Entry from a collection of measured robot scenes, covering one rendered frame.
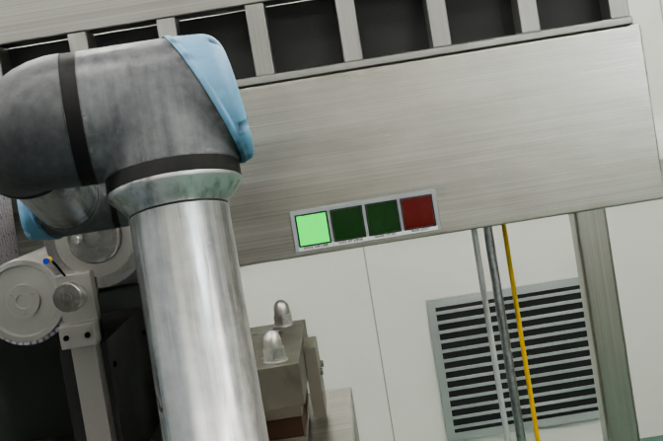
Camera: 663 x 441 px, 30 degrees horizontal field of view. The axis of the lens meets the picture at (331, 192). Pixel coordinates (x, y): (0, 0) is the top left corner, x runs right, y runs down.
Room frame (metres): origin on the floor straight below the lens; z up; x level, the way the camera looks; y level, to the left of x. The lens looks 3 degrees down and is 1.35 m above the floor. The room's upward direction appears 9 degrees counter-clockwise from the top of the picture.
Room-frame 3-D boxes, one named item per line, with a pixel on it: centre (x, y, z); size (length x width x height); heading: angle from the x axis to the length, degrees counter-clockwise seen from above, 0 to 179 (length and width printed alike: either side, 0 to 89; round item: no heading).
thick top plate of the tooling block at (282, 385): (1.93, 0.16, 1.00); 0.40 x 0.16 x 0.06; 179
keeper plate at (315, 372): (1.95, 0.07, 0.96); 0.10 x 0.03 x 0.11; 179
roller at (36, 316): (1.90, 0.46, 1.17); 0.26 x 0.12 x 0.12; 179
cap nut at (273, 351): (1.77, 0.12, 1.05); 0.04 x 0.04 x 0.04
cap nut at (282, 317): (2.09, 0.12, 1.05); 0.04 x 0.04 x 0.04
